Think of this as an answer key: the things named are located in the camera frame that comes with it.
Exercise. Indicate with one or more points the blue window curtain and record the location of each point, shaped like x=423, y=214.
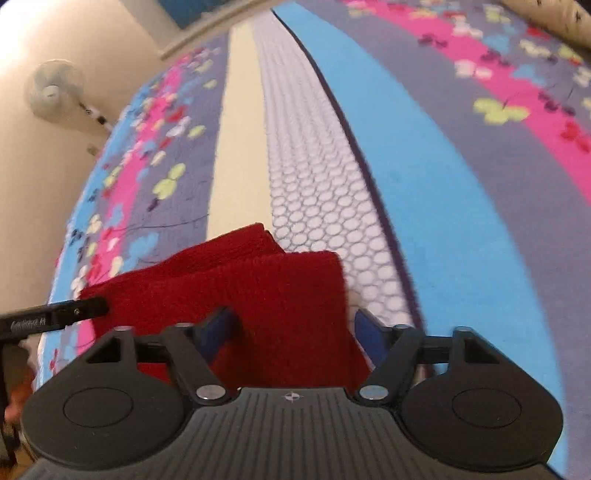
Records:
x=184, y=12

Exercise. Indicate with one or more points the cream star-patterned duvet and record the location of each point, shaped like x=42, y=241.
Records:
x=568, y=19

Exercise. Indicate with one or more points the colourful floral striped bed blanket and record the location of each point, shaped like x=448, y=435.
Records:
x=440, y=148

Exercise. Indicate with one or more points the white standing fan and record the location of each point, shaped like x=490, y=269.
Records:
x=55, y=89

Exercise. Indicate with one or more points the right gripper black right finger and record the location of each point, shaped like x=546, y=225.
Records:
x=458, y=399

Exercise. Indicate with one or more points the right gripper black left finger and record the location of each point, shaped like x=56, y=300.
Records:
x=126, y=397

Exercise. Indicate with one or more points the dark red knit sweater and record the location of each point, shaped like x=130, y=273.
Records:
x=293, y=314

